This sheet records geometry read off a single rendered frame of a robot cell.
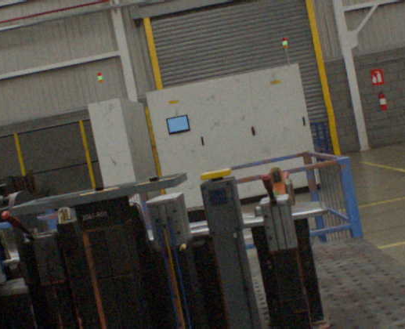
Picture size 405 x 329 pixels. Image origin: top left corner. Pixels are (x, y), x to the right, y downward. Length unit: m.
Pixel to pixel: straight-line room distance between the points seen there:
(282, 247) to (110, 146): 8.29
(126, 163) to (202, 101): 1.51
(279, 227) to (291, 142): 8.26
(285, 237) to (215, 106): 8.19
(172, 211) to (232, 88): 8.19
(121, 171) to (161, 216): 8.18
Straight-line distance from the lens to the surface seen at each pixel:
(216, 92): 9.60
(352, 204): 3.64
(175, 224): 1.46
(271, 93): 9.66
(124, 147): 9.61
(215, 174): 1.28
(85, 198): 1.31
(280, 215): 1.44
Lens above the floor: 1.25
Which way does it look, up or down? 3 degrees down
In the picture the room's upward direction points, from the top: 11 degrees counter-clockwise
